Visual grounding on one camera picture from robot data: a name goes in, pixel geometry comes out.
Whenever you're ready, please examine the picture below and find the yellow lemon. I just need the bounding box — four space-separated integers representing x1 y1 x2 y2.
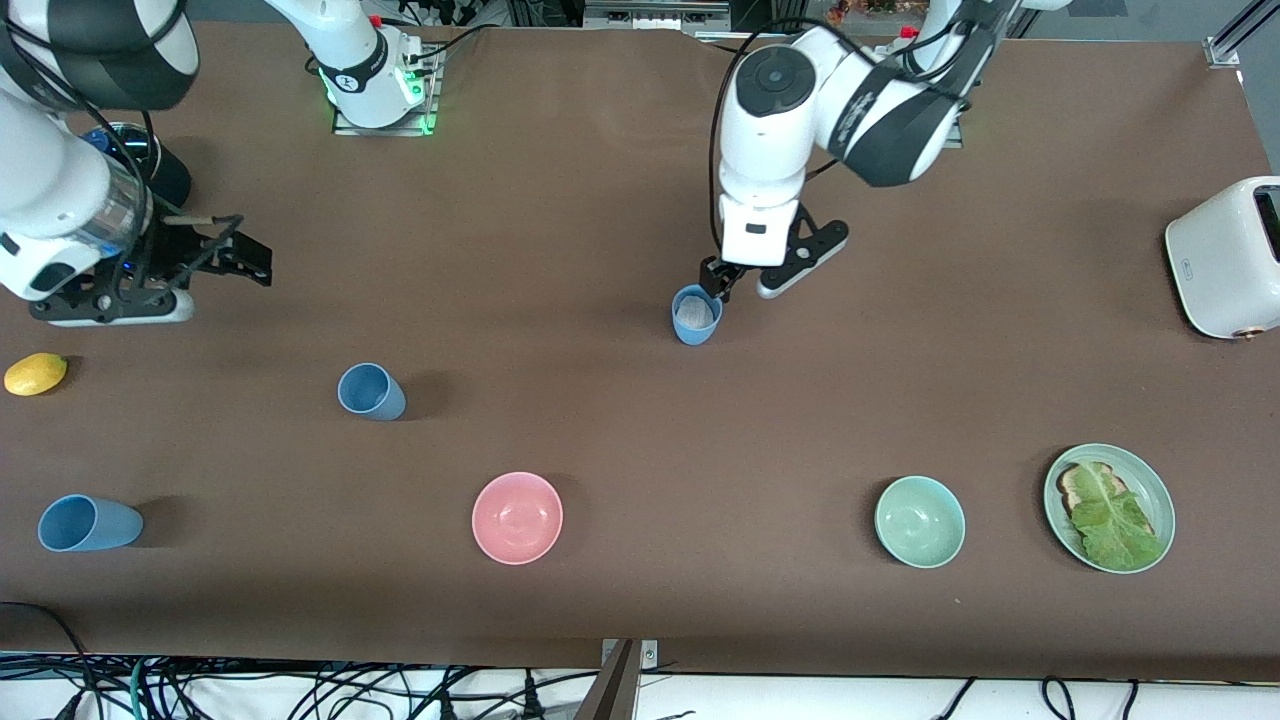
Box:
4 352 69 397

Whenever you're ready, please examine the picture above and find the light green plate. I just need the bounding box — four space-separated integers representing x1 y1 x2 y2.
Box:
1043 443 1176 575

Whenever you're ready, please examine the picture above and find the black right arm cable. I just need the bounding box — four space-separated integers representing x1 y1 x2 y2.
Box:
0 20 161 291

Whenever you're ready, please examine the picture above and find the black base cable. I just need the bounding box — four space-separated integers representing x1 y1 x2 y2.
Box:
410 22 501 66

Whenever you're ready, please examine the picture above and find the white toaster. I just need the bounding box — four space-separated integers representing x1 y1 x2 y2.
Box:
1165 177 1280 341

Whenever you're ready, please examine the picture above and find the green lettuce leaf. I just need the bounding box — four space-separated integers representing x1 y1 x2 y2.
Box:
1070 462 1166 571

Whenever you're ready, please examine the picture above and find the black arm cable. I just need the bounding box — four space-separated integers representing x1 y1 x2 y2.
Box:
710 20 831 261
0 20 161 291

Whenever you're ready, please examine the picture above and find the blue plastic cup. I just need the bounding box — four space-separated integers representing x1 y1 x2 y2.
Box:
38 494 144 553
337 362 407 422

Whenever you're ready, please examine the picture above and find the blue saucepan with handle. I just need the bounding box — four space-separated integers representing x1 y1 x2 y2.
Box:
80 120 193 211

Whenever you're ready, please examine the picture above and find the grey metal box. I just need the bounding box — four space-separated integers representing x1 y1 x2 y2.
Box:
583 0 731 31

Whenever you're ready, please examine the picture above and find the light green bowl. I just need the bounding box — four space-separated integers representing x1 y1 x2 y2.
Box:
874 475 967 570

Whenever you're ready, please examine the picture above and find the toasted bread slice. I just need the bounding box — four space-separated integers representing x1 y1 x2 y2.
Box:
1058 462 1156 541

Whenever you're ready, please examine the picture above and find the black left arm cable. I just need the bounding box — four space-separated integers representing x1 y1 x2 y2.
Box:
710 20 831 261

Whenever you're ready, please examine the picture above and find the pink bowl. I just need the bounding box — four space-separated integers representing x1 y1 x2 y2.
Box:
471 471 564 566

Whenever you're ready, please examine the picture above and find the aluminium frame profile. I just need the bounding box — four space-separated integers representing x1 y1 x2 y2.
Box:
1205 0 1280 69

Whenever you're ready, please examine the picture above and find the blue cup with white filling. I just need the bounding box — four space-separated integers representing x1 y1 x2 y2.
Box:
671 285 723 347

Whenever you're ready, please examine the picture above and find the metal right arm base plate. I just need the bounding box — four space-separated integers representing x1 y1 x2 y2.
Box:
332 45 441 136

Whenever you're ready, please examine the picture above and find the dark metal pole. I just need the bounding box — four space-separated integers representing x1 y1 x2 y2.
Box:
573 640 641 720

